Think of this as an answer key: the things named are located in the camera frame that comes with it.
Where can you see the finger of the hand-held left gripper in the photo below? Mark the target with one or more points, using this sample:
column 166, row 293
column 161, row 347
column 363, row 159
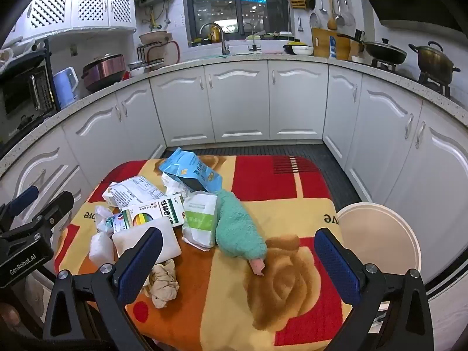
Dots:
column 25, row 194
column 58, row 203

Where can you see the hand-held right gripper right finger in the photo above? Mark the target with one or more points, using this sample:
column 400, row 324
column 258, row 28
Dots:
column 336, row 263

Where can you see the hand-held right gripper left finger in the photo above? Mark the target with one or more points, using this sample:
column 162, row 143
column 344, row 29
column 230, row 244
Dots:
column 140, row 259

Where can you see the cream plastic bucket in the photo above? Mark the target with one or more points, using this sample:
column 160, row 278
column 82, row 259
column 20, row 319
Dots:
column 380, row 234

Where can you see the white green packet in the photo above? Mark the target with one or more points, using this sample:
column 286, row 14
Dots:
column 197, row 223

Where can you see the teal fluffy sock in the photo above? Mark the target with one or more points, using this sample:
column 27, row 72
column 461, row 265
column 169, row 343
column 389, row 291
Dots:
column 237, row 226

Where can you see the person's left hand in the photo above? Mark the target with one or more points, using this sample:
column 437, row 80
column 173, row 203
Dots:
column 9, row 315

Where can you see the white tissue pack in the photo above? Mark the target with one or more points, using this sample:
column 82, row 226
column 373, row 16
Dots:
column 164, row 242

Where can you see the crumpled beige tissue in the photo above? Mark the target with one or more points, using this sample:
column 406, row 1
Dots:
column 164, row 285

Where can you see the white plastic bag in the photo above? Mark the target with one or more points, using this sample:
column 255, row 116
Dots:
column 100, row 248

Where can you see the crumpled clear wrapper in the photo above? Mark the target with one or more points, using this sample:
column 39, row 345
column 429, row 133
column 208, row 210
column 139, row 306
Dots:
column 102, row 215

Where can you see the green white medicine box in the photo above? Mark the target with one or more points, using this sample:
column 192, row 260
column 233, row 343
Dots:
column 161, row 212

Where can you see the red yellow printed blanket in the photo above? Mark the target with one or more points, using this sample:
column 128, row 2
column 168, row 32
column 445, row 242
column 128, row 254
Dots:
column 292, row 208

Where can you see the crumpled white paper box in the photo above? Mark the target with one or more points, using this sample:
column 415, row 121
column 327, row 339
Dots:
column 128, row 190

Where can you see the crumpled white tissue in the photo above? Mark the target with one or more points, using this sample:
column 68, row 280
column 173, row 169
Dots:
column 173, row 188

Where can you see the black ribbed floor mat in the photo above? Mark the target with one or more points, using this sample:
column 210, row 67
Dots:
column 310, row 153

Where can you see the blue electric kettle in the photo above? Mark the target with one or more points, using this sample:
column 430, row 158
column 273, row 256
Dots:
column 65, row 87

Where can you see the copper rice cooker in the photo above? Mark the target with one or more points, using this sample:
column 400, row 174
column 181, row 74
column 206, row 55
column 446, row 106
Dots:
column 104, row 71

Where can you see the black dish rack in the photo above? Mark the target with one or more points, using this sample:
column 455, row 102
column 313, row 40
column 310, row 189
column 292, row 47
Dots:
column 161, row 55

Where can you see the white kitchen base cabinets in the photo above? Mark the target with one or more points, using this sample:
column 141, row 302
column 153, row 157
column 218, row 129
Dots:
column 237, row 98

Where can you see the beige clay pot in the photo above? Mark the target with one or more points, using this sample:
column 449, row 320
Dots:
column 153, row 38

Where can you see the gas stove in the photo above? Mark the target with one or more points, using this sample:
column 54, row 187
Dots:
column 435, row 86

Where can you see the black wok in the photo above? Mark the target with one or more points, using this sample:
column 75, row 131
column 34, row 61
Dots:
column 385, row 53

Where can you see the wooden cutting board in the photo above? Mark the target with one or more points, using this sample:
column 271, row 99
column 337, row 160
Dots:
column 321, row 44

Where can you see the brass pot with lid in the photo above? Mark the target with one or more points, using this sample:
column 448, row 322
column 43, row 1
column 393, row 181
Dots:
column 435, row 62

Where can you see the yellow kettle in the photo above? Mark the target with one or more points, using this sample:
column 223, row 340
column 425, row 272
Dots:
column 214, row 34

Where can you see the steel kitchen faucet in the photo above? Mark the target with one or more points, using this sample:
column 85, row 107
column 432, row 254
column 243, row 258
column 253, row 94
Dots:
column 223, row 42

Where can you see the small steel tap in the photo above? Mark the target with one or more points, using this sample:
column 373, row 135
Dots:
column 253, row 42

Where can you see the wooden spatula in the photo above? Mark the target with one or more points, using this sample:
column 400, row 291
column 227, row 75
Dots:
column 331, row 22

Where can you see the steel strainer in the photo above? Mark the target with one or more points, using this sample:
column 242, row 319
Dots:
column 347, row 18

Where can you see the dark framed window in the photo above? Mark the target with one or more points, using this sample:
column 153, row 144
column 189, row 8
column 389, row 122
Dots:
column 234, row 3

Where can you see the black range hood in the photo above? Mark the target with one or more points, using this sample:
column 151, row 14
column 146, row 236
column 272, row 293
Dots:
column 413, row 3

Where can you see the white lattice wall cabinet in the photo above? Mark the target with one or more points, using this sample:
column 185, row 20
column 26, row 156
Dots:
column 87, row 7

